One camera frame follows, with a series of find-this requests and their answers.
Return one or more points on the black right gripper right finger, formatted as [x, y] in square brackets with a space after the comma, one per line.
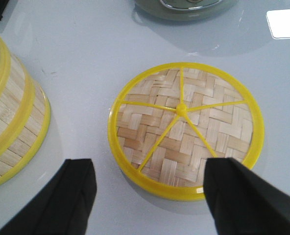
[242, 203]

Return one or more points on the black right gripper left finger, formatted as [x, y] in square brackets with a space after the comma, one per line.
[62, 207]

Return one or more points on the woven bamboo steamer lid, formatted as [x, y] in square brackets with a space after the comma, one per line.
[170, 119]

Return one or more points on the bamboo steamer tier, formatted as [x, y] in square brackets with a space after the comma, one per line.
[26, 136]
[16, 89]

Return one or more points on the green electric cooking pot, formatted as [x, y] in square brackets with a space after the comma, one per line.
[184, 10]

